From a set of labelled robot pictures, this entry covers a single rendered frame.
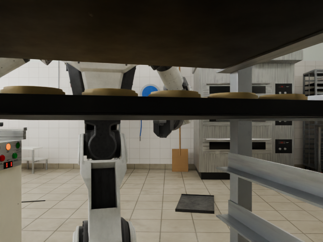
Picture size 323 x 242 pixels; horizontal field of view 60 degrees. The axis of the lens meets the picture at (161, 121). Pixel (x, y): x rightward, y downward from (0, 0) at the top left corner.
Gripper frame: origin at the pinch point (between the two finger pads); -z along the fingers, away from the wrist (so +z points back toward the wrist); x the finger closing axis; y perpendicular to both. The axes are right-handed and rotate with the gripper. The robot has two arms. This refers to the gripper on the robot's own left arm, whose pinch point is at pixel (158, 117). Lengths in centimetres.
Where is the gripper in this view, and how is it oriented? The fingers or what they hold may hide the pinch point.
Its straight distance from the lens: 85.9
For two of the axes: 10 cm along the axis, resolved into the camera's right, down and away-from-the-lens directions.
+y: 9.6, 0.0, -2.7
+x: 0.0, -10.0, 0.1
